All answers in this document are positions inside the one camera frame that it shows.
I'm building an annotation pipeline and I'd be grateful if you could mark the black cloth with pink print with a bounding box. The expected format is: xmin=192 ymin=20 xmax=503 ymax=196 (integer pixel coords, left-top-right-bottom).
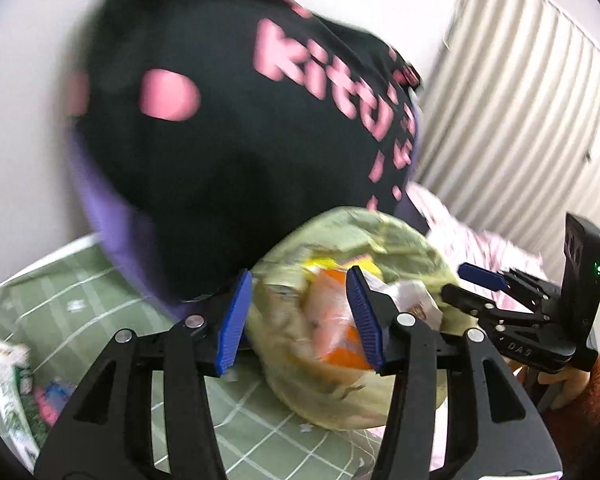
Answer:
xmin=65 ymin=0 xmax=423 ymax=306

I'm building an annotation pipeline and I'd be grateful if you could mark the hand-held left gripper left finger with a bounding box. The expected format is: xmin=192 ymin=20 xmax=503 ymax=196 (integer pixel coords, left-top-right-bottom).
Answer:
xmin=34 ymin=268 xmax=253 ymax=480

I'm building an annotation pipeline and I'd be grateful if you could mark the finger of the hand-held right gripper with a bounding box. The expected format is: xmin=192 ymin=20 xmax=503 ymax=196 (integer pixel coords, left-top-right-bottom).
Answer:
xmin=457 ymin=262 xmax=518 ymax=293
xmin=440 ymin=284 xmax=503 ymax=328

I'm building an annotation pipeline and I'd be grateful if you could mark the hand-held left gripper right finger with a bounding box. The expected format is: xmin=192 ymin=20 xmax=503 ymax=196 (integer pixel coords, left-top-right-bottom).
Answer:
xmin=346 ymin=265 xmax=563 ymax=480

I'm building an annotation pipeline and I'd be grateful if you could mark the orange snack packet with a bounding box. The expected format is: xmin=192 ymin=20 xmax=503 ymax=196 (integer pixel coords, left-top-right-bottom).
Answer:
xmin=305 ymin=267 xmax=381 ymax=371

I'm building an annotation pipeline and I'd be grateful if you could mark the green and white packet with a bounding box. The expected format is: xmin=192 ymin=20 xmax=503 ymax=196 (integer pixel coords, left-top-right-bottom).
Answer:
xmin=0 ymin=337 xmax=41 ymax=471

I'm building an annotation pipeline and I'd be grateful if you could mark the striped curtain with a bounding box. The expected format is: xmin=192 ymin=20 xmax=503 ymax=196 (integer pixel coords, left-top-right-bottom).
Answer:
xmin=415 ymin=0 xmax=600 ymax=281

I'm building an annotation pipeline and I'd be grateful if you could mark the green checked tablecloth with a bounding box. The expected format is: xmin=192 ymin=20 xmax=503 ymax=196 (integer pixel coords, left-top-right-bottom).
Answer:
xmin=0 ymin=245 xmax=381 ymax=480

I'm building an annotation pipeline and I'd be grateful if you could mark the person's right hand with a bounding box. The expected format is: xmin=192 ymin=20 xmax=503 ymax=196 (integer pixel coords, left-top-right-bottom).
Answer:
xmin=522 ymin=367 xmax=581 ymax=413

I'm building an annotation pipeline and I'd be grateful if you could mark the yellow plastic bag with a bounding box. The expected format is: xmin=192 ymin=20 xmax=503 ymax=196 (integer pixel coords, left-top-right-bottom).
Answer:
xmin=245 ymin=206 xmax=461 ymax=431

